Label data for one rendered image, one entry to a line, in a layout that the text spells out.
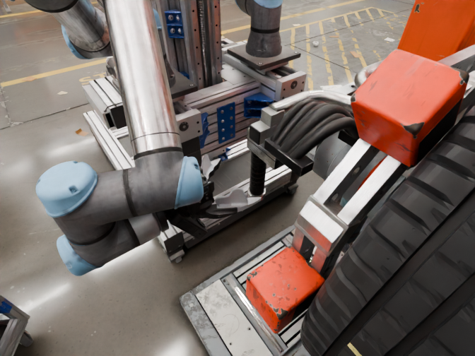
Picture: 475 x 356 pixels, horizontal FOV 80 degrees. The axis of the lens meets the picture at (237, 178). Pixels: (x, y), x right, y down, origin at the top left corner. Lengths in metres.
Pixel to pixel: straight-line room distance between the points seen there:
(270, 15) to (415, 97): 0.95
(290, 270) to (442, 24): 0.78
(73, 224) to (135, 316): 1.00
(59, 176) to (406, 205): 0.41
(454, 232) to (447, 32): 0.75
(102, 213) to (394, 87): 0.38
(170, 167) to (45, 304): 1.26
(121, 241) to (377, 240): 0.38
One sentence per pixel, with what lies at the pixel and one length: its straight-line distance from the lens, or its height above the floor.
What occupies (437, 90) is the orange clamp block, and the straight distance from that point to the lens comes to 0.32.
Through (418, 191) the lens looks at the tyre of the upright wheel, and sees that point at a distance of 0.31.
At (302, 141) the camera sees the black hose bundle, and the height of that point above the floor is 1.00.
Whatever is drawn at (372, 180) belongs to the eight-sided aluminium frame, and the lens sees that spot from 0.38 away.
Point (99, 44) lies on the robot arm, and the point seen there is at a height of 0.99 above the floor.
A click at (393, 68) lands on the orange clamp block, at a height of 1.15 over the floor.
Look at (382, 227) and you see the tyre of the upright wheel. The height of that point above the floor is 1.04.
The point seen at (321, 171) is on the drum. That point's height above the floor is 0.84.
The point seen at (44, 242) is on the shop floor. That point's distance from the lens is 1.81.
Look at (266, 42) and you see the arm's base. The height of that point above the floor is 0.87.
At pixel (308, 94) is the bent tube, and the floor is 1.01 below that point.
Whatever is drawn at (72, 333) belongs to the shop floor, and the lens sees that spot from 1.49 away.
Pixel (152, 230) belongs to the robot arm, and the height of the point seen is 0.86.
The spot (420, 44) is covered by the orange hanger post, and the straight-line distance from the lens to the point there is 1.03.
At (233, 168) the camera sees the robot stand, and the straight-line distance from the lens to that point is 1.57.
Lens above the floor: 1.27
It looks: 45 degrees down
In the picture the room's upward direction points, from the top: straight up
